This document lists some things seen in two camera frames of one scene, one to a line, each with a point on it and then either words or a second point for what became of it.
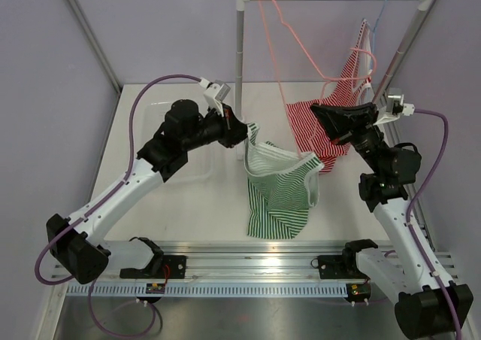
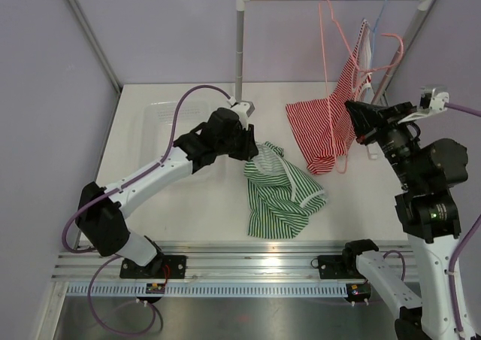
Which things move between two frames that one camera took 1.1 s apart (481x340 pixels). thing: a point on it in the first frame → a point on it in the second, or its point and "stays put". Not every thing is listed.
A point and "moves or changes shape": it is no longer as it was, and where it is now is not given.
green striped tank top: (283, 184) moves or changes shape
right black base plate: (338, 266) stays put
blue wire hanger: (374, 28) stays put
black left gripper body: (222, 129) → (242, 143)
